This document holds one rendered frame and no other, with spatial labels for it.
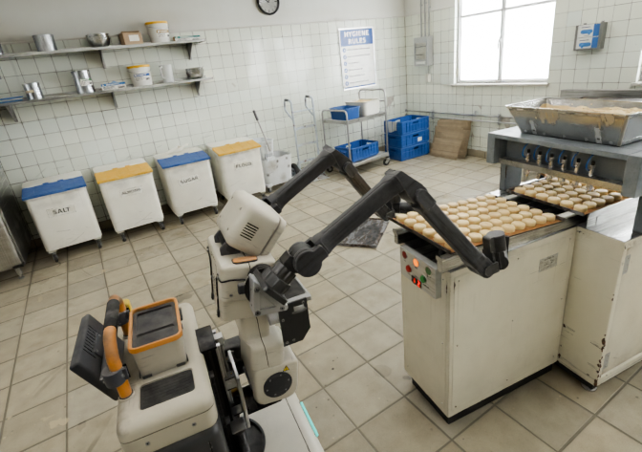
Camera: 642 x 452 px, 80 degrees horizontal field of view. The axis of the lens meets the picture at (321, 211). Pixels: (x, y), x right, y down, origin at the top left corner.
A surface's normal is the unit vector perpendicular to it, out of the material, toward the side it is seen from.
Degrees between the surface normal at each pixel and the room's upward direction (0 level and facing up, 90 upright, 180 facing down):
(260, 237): 90
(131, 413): 1
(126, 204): 92
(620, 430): 0
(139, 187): 92
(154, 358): 92
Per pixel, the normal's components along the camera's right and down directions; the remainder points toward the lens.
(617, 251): -0.91, 0.24
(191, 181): 0.52, 0.29
